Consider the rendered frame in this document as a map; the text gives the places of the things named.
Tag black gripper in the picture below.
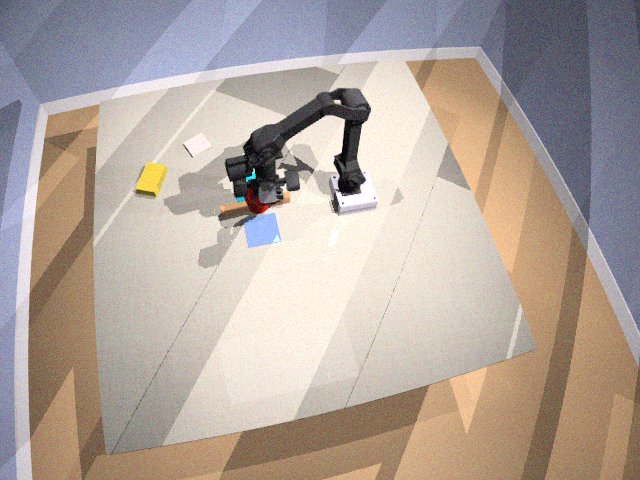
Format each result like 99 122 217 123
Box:
233 170 300 198

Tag yellow block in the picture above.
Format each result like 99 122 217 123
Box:
136 163 167 197

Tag red cup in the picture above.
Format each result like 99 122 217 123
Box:
244 188 268 214

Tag tan rectangular block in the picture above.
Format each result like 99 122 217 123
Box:
220 191 290 217

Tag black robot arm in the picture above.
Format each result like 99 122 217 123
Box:
224 88 371 205

